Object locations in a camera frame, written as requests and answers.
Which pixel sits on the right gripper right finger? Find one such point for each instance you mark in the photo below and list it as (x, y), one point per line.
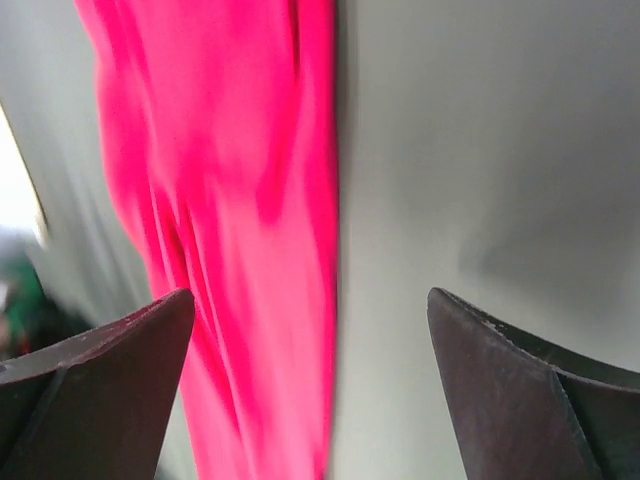
(525, 408)

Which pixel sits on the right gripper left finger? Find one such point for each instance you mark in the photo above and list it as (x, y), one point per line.
(96, 405)

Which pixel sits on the pink red t-shirt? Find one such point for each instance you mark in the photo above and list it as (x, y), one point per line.
(218, 138)

